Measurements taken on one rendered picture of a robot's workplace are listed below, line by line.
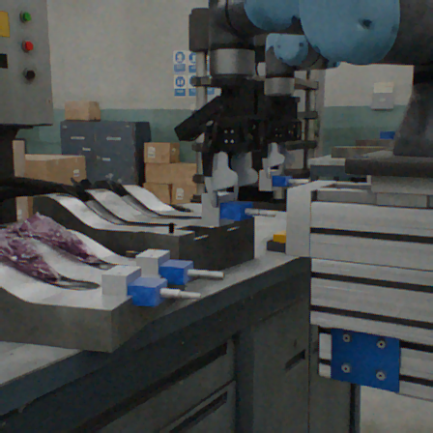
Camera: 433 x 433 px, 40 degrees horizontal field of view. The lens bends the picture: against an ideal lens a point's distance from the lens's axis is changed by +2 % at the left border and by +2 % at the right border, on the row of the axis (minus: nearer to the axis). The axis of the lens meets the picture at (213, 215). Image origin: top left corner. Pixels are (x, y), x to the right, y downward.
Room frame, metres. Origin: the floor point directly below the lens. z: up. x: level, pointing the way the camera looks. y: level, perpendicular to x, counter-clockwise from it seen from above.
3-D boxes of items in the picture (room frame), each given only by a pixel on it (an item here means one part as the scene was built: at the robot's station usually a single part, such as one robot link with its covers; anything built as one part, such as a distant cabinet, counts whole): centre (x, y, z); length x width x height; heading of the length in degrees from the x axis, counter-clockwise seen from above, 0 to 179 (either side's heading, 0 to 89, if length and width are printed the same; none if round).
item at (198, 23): (5.81, -0.50, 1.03); 1.54 x 0.94 x 2.06; 157
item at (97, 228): (1.22, 0.19, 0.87); 0.50 x 0.26 x 0.14; 56
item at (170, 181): (8.00, 0.52, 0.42); 0.86 x 0.33 x 0.83; 67
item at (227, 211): (0.98, -0.05, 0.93); 0.13 x 0.05 x 0.05; 57
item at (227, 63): (0.99, -0.03, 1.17); 0.08 x 0.08 x 0.05
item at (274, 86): (1.55, -0.17, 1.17); 0.08 x 0.08 x 0.05
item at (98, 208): (1.20, 0.18, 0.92); 0.35 x 0.16 x 0.09; 56
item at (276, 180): (1.53, -0.19, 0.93); 0.13 x 0.05 x 0.05; 60
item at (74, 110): (8.46, 1.86, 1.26); 0.42 x 0.33 x 0.29; 67
